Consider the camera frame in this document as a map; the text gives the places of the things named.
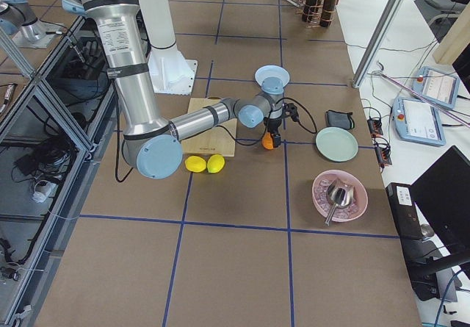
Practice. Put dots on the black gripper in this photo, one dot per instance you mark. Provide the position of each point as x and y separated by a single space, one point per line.
273 125

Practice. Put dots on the orange fruit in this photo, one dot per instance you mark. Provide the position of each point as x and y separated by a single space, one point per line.
267 141

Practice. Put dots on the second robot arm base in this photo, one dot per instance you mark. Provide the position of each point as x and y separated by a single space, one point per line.
27 30

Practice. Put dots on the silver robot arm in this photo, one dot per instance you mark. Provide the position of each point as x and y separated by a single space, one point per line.
142 55

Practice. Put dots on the light blue plate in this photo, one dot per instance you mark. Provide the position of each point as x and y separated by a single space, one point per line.
268 71

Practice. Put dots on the light green plate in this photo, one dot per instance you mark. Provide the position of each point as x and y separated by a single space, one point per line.
336 144

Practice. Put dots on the wooden cutting board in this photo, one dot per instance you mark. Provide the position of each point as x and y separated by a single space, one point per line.
213 141

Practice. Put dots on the black pouch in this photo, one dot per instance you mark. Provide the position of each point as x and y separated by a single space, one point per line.
342 120

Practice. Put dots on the right yellow lemon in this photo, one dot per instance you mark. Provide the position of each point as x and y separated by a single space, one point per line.
215 163

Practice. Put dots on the yellow lemon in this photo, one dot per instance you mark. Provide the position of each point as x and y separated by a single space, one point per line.
215 163
195 164

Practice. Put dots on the left yellow lemon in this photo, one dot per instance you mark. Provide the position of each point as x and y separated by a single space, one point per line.
195 164

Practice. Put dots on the metal scoop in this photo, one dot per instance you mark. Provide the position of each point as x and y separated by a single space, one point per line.
339 195

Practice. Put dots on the pink bowl with ice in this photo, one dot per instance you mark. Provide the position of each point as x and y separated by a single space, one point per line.
358 203

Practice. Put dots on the dark wine bottle back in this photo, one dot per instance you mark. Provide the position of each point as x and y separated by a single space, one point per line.
311 0

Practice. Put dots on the dark wine bottle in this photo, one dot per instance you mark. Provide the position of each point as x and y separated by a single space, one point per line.
311 0
328 9

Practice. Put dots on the dark wine bottle front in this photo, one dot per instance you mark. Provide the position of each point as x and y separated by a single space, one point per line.
328 9

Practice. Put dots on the near teach pendant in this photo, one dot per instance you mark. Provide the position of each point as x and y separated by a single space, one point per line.
417 122

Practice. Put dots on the teach pendant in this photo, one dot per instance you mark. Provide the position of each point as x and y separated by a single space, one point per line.
417 122
437 86

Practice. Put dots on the black computer box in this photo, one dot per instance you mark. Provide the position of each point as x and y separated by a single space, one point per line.
404 212

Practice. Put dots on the far teach pendant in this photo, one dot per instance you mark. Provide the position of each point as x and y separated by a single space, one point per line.
437 86

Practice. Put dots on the black monitor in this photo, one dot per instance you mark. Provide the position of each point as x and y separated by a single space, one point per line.
442 195

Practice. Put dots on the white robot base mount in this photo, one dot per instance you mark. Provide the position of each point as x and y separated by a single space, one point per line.
170 72

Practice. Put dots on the copper wire bottle rack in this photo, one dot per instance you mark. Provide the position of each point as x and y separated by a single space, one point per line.
318 13

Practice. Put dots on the aluminium frame post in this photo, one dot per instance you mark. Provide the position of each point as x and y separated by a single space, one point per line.
389 13

